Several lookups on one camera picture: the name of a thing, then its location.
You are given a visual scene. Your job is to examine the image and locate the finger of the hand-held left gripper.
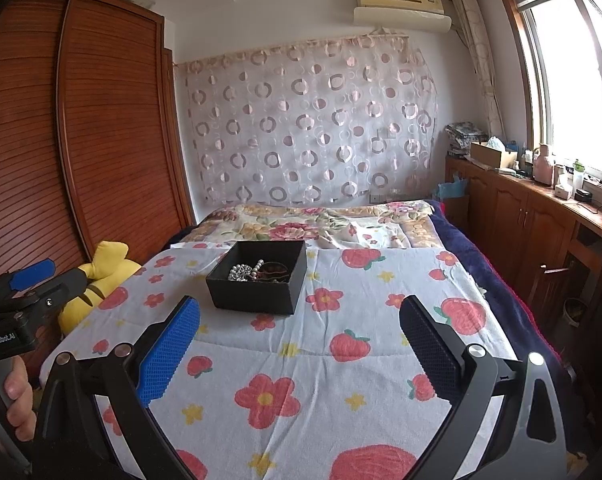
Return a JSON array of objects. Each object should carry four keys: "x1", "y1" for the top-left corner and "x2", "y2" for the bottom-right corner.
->
[
  {"x1": 40, "y1": 267, "x2": 90, "y2": 311},
  {"x1": 7, "y1": 258, "x2": 57, "y2": 292}
]

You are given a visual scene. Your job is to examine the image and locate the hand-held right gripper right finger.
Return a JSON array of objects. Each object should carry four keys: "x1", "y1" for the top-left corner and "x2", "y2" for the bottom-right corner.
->
[{"x1": 399, "y1": 295, "x2": 568, "y2": 480}]

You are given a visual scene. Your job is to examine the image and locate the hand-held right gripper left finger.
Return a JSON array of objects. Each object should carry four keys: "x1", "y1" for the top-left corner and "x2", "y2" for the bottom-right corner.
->
[{"x1": 31, "y1": 295, "x2": 202, "y2": 480}]

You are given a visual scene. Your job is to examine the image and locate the black cardboard box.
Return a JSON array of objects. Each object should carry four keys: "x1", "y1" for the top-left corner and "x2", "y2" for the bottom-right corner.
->
[{"x1": 205, "y1": 240, "x2": 308, "y2": 316}]

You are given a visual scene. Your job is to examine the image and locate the white pearl necklace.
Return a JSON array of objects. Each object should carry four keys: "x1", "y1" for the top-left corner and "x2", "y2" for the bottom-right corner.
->
[{"x1": 228, "y1": 259, "x2": 268, "y2": 284}]

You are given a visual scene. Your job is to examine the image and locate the person's left hand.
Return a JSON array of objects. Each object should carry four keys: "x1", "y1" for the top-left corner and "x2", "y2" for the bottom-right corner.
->
[{"x1": 0, "y1": 357, "x2": 38, "y2": 442}]

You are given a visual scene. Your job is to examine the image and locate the yellow plush toy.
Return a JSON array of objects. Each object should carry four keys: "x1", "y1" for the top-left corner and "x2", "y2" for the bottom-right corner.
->
[{"x1": 58, "y1": 241, "x2": 133, "y2": 334}]

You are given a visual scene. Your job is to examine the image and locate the dark blue blanket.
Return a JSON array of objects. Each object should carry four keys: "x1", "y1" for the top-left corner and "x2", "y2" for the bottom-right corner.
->
[{"x1": 425, "y1": 200, "x2": 578, "y2": 383}]

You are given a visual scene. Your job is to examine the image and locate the strawberry flower printed blanket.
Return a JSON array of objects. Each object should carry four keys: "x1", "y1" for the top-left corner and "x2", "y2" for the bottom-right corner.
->
[{"x1": 38, "y1": 242, "x2": 532, "y2": 480}]

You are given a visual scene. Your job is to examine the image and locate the wooden chair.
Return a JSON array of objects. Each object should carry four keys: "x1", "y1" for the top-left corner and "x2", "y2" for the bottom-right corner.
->
[{"x1": 527, "y1": 259, "x2": 582, "y2": 332}]

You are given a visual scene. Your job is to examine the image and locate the trash bin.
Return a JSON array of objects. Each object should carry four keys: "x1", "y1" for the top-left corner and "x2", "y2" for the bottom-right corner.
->
[{"x1": 561, "y1": 297, "x2": 590, "y2": 342}]

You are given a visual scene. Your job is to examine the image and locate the brown wooden wardrobe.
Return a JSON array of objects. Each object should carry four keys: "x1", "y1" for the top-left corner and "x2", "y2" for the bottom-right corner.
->
[{"x1": 0, "y1": 0, "x2": 198, "y2": 383}]

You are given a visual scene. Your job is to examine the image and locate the wooden cabinet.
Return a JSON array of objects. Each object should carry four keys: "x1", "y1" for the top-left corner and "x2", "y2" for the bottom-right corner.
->
[{"x1": 443, "y1": 152, "x2": 602, "y2": 443}]

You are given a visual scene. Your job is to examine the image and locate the blue paper bag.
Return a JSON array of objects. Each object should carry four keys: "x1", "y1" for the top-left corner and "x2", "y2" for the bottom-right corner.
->
[{"x1": 433, "y1": 172, "x2": 471, "y2": 232}]

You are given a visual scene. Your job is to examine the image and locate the floral quilt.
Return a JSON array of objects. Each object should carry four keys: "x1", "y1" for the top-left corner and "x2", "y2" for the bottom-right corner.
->
[{"x1": 196, "y1": 200, "x2": 445, "y2": 252}]

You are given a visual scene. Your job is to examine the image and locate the open cardboard box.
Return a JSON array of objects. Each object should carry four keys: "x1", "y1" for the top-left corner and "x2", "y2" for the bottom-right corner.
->
[{"x1": 470, "y1": 141, "x2": 518, "y2": 170}]

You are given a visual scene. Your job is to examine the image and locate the pink thermos jug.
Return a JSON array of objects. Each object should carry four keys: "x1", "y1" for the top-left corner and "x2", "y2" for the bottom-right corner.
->
[{"x1": 532, "y1": 143, "x2": 556, "y2": 186}]

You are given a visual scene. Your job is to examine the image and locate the stack of folded printed cloth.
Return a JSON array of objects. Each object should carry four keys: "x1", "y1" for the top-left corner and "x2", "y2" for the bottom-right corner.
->
[{"x1": 445, "y1": 121, "x2": 490, "y2": 159}]

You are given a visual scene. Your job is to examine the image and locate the sheer circle-pattern curtain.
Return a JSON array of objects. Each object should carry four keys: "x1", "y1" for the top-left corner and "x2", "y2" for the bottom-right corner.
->
[{"x1": 173, "y1": 34, "x2": 440, "y2": 207}]

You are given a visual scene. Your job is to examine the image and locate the beige window curtain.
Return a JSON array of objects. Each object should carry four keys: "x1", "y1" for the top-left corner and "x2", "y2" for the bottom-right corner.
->
[{"x1": 450, "y1": 0, "x2": 504, "y2": 139}]

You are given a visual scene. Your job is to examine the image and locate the window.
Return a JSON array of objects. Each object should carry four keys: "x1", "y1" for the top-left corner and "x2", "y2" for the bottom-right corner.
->
[{"x1": 498, "y1": 0, "x2": 602, "y2": 187}]

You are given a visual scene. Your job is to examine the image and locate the wall air conditioner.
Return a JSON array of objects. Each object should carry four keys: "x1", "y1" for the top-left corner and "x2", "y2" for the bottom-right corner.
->
[{"x1": 352, "y1": 0, "x2": 453, "y2": 34}]

